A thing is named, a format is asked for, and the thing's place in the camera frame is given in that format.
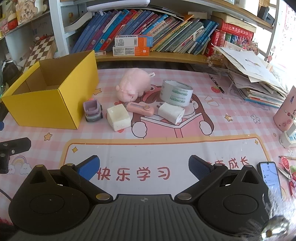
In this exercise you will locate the pink printed desk mat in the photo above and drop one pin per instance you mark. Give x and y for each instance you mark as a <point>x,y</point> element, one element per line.
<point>161,143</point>

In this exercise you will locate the white power adapter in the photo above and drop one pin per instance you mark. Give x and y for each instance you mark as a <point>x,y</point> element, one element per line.
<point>170,112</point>

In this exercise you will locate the small scissors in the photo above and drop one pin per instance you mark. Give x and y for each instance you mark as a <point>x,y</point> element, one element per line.
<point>285,173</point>

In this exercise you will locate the white wooden bookshelf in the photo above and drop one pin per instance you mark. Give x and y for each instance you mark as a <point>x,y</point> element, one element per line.
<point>62,27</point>

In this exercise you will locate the brown white checkerboard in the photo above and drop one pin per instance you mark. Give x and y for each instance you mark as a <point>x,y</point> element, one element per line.
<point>39,52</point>

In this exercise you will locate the grey tape roll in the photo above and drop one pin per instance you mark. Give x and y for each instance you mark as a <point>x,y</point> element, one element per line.
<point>175,95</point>

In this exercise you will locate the white rectangular block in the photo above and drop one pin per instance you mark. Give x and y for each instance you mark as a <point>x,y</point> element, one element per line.
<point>118,118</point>

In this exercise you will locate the wall poster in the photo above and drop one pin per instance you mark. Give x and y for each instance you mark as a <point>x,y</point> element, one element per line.
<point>284,34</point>

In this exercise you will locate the yellow cardboard box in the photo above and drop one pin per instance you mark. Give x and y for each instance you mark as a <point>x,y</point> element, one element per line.
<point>46,109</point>

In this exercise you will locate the pink utility knife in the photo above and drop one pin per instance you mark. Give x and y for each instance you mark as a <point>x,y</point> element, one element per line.
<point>141,109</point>

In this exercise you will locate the white framed ornament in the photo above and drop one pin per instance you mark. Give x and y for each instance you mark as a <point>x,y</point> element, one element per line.
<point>26,11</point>

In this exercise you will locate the black small box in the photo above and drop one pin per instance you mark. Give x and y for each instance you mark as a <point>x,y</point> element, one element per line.
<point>266,15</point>

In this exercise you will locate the black pen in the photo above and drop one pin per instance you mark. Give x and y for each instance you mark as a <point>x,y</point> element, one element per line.
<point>217,84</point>

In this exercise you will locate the wooden pencil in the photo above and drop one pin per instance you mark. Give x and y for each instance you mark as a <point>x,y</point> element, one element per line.
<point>289,157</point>

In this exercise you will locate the pink cylinder container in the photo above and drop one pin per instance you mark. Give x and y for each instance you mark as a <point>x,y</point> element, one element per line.
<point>285,113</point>

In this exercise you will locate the row of colourful books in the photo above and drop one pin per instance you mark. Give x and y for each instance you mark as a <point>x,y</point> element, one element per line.
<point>161,30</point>

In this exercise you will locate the white small device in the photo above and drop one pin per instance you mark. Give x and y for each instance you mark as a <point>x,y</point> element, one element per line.
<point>289,139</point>

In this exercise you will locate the small pink-grey toy device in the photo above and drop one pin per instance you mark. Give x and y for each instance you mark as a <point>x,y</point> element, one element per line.
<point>92,111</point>

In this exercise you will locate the pink plush toy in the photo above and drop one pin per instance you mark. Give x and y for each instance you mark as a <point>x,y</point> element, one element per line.
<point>134,83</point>

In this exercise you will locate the dark object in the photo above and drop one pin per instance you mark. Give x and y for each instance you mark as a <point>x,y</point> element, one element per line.
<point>9,74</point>

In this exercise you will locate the red thick book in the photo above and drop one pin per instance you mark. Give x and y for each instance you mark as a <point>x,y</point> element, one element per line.
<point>235,30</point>

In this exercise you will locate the beige thick book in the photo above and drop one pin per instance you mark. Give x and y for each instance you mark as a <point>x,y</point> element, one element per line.
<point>233,20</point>

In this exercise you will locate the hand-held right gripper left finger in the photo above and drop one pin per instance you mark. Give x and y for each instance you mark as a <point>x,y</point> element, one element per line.
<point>89,167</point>

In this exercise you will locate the stack of papers and booklets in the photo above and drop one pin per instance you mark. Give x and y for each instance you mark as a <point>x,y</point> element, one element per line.
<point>252,76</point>

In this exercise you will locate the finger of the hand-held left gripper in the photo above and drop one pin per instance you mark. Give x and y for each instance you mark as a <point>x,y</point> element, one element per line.
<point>13,146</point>
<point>2,111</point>

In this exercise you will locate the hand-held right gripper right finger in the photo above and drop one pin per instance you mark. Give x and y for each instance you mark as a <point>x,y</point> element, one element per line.
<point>198,167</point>

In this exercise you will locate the black smartphone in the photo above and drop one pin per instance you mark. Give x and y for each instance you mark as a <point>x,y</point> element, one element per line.
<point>269,178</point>

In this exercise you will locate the orange white carton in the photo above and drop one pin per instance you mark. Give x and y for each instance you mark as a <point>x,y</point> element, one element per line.
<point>131,41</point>
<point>129,51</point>

